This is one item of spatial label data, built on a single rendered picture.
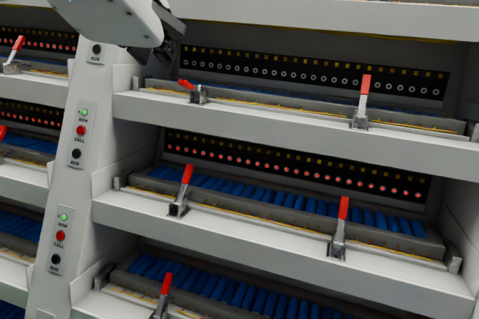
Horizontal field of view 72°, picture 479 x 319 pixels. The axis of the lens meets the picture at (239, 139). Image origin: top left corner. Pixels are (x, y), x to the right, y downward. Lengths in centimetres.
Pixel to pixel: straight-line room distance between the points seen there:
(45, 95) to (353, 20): 58
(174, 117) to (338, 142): 27
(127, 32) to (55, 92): 39
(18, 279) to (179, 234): 36
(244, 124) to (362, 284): 29
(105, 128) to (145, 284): 30
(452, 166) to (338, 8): 28
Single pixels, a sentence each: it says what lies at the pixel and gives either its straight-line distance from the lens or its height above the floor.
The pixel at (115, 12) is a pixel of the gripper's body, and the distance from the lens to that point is 34.
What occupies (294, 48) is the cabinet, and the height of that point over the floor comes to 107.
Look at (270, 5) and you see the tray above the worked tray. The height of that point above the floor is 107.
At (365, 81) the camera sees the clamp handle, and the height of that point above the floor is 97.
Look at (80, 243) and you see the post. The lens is 68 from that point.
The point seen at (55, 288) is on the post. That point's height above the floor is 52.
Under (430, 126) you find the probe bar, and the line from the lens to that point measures 60.
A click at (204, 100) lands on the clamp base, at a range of 58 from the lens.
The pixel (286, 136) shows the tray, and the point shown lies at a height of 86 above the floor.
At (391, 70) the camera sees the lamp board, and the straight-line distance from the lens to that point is 70.
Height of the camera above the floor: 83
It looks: 1 degrees up
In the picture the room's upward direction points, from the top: 10 degrees clockwise
